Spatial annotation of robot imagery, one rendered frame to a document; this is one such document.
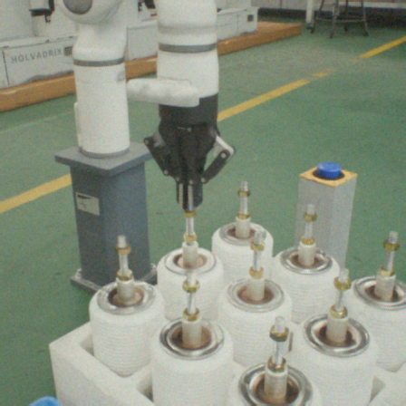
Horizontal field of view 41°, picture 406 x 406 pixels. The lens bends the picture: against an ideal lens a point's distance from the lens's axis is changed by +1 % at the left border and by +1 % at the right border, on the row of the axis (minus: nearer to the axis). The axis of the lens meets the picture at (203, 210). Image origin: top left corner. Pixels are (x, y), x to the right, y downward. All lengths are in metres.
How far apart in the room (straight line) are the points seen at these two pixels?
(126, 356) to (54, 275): 0.58
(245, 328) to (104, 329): 0.17
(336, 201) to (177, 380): 0.43
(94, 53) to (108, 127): 0.13
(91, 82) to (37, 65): 1.83
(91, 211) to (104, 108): 0.21
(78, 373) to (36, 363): 0.30
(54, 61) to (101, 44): 1.89
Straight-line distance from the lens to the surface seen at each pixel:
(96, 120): 1.02
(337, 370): 0.63
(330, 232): 0.92
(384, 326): 0.72
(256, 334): 0.68
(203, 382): 0.62
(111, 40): 1.02
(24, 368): 1.02
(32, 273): 1.28
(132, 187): 1.06
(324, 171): 0.91
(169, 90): 0.61
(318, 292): 0.77
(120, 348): 0.70
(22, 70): 2.77
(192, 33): 0.63
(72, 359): 0.74
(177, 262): 0.77
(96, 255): 1.12
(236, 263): 0.82
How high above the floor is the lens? 0.65
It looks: 26 degrees down
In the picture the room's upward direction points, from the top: straight up
